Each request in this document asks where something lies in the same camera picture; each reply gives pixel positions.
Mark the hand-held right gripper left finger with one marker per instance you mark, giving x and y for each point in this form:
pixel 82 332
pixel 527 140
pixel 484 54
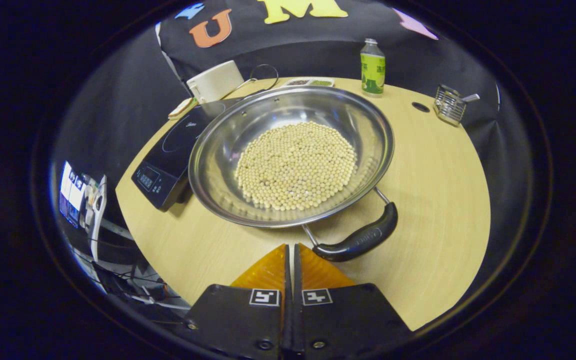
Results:
pixel 240 320

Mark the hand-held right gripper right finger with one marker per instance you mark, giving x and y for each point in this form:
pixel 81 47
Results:
pixel 348 320

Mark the black induction cooktop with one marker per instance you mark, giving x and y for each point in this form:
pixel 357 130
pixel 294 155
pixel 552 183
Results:
pixel 168 160

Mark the pile of soybeans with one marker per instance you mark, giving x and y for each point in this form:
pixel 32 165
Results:
pixel 295 167

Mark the white curved stand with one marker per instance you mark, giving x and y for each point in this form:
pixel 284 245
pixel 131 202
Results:
pixel 99 210

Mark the lit computer screen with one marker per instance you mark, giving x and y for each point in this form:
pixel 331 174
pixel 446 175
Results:
pixel 72 192

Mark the sandwich with lettuce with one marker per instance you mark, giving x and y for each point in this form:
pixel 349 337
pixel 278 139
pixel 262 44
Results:
pixel 184 106

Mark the white toaster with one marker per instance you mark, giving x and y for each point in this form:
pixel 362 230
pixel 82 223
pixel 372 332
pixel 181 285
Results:
pixel 215 80

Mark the white divided dish of beans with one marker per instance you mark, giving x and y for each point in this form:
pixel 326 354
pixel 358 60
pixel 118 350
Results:
pixel 308 82

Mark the green label drink bottle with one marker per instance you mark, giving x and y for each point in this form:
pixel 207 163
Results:
pixel 372 75

